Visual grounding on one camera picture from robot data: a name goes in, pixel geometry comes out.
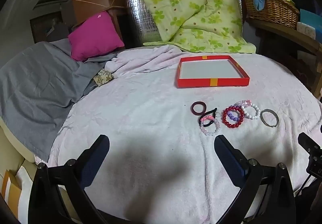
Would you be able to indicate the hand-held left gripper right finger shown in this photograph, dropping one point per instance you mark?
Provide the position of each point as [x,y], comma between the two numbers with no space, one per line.
[231,161]

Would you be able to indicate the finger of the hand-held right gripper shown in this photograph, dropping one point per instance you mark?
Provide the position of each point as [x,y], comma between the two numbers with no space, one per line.
[308,142]

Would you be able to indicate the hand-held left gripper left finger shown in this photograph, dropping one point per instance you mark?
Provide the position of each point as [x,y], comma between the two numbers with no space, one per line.
[96,157]

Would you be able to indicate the silver bangle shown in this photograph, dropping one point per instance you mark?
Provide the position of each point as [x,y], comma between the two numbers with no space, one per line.
[263,119]

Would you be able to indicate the red cardboard box lid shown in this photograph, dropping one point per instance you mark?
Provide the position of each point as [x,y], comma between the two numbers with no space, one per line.
[213,71]

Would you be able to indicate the floral patterned cloth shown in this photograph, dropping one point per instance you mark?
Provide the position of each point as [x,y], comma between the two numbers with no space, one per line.
[103,77]

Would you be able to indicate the cream sofa cushion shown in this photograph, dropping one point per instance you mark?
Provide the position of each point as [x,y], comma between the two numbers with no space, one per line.
[10,153]

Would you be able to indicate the orange white striped cushion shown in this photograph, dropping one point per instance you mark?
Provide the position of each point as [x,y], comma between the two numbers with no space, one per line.
[12,188]

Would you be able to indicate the grey cloth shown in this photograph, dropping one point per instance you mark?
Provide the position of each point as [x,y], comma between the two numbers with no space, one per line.
[37,88]

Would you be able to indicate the wooden shelf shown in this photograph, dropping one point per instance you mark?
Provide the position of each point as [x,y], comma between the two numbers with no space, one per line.
[289,35]

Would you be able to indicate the white card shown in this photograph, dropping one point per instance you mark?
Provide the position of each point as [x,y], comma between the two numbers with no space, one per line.
[307,30]

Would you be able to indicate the magenta pillow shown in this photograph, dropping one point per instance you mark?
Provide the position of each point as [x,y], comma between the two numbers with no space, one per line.
[95,35]

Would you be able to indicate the wicker basket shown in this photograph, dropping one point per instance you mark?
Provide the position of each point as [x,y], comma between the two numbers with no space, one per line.
[271,10]

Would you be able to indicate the green floral quilt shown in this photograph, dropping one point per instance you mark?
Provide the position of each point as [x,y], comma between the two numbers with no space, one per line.
[188,0]

